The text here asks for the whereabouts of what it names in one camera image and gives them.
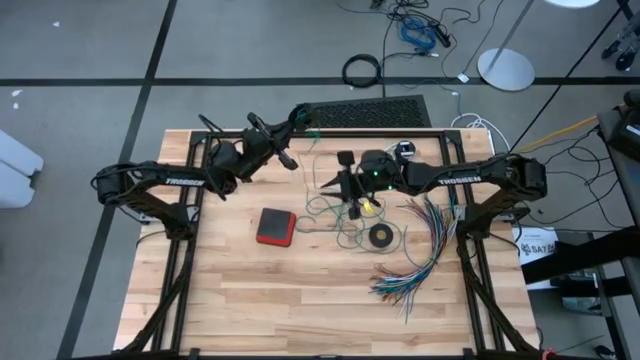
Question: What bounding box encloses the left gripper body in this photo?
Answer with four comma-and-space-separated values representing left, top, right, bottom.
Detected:
244, 112, 301, 171

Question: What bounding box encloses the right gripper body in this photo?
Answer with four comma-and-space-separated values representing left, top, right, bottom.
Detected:
337, 149, 384, 220

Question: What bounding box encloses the thin green wire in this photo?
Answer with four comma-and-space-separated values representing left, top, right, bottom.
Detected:
293, 112, 404, 255

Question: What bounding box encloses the black tape roll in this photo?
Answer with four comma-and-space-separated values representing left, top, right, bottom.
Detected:
368, 222, 395, 249

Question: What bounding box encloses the black floor vent grille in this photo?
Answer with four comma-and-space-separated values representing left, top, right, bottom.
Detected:
296, 94, 433, 129

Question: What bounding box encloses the red and black box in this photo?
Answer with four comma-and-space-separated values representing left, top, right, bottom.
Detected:
255, 207, 298, 248

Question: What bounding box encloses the floor stand with round base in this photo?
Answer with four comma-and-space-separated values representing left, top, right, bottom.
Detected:
476, 0, 536, 93

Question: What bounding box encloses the white printed sign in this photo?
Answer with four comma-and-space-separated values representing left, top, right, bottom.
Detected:
512, 227, 559, 291

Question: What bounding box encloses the thin black slanted pole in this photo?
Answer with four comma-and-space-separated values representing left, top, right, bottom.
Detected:
509, 2, 626, 147

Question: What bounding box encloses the white rounded object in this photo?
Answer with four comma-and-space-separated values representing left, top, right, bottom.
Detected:
0, 128, 45, 210

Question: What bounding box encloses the dark side desk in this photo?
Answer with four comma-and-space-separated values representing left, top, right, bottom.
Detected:
597, 89, 640, 229

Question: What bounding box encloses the white round stand base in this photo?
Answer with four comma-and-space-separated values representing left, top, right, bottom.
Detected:
543, 0, 601, 10

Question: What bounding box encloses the wheeled chair base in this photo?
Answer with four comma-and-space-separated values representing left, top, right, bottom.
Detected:
602, 19, 640, 72

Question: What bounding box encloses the black coiled cable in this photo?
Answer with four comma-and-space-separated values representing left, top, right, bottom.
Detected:
341, 53, 384, 90

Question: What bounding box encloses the loose blue wire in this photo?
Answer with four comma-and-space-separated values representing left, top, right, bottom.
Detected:
402, 224, 424, 270

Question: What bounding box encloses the bundle of coloured wires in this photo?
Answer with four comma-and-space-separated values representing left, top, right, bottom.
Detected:
368, 194, 464, 326

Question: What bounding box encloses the black floor cable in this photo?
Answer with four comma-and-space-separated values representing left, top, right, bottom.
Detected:
380, 0, 496, 99

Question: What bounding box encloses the white looped cable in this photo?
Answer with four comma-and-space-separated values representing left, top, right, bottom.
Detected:
449, 112, 511, 154

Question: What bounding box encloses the blue coiled cable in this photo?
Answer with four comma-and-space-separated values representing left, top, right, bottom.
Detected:
399, 17, 439, 53

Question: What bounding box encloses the yellow cable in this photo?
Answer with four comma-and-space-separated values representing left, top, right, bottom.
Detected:
508, 116, 600, 155

